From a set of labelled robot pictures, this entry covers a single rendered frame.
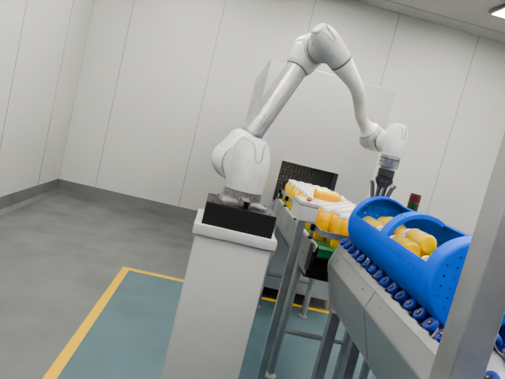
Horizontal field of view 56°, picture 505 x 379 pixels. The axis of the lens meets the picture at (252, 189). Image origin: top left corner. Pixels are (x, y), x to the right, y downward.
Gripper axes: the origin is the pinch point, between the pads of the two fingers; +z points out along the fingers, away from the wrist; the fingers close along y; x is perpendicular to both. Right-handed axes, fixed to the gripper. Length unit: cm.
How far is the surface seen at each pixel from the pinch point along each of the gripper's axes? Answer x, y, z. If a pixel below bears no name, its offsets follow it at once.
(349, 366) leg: 1, -8, 78
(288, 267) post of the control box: -26, 28, 43
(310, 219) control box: -18.4, 24.7, 14.1
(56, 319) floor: -63, 149, 116
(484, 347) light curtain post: 144, 30, 3
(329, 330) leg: 1, 6, 62
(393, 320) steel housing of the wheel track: 71, 10, 27
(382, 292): 54, 9, 23
